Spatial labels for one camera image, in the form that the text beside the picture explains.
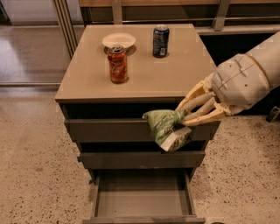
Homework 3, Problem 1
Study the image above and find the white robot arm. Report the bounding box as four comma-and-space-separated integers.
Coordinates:
177, 32, 280, 126

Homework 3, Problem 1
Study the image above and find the bottom grey open drawer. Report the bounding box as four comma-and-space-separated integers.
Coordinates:
82, 169, 205, 224

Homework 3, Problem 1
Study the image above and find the orange soda can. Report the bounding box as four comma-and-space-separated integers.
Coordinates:
107, 45, 128, 83

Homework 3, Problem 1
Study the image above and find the middle grey drawer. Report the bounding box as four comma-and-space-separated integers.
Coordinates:
79, 151, 205, 170

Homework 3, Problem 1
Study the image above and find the white paper bowl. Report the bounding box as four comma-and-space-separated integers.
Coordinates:
102, 32, 136, 48

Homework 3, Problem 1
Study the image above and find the top grey drawer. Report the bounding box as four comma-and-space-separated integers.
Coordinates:
64, 117, 221, 143

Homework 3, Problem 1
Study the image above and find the blue soda can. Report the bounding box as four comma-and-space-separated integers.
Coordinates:
152, 24, 170, 58

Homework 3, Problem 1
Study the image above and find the green jalapeno chip bag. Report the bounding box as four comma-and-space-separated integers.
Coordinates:
143, 109, 193, 152

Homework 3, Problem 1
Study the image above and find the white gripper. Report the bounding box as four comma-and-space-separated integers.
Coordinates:
177, 54, 270, 126

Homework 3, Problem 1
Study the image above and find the grey drawer cabinet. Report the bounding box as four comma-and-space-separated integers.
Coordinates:
54, 24, 221, 224

